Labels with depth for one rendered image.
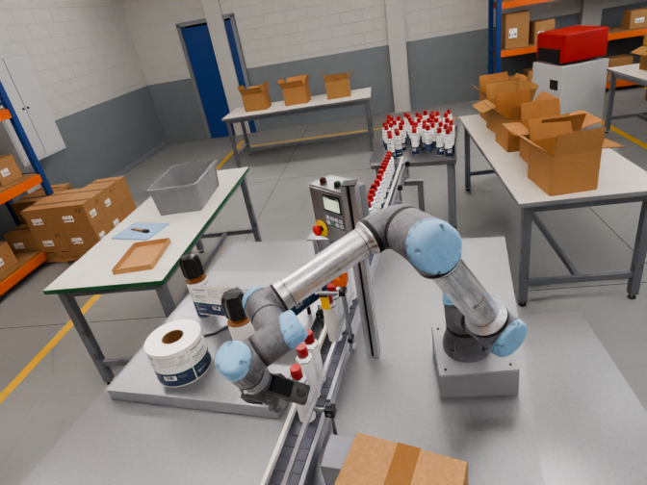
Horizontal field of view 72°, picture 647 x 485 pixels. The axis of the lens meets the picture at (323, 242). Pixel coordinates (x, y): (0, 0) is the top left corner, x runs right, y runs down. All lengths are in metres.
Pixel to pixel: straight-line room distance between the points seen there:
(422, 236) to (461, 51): 8.12
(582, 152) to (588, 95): 3.99
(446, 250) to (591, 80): 5.95
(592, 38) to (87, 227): 6.20
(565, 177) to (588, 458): 1.83
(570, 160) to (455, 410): 1.81
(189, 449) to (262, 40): 8.16
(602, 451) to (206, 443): 1.12
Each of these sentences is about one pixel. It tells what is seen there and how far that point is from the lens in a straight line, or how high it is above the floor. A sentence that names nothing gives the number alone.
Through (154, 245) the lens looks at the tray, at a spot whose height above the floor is 0.80.
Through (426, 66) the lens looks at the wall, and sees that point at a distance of 8.97.
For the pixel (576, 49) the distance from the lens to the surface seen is 6.69.
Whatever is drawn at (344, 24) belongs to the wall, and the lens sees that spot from 8.88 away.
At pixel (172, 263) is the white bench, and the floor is 0.80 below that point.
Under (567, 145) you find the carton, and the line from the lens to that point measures 2.87.
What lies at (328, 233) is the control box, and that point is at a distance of 1.46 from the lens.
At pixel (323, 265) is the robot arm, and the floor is 1.43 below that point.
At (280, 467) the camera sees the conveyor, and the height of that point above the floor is 0.88.
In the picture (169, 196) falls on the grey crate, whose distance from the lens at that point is 3.47.
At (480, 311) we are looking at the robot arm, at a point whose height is 1.22.
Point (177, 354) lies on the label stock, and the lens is 1.64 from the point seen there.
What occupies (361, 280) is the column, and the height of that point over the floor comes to 1.16.
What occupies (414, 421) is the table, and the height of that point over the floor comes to 0.83.
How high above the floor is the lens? 1.96
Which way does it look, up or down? 27 degrees down
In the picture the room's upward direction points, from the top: 11 degrees counter-clockwise
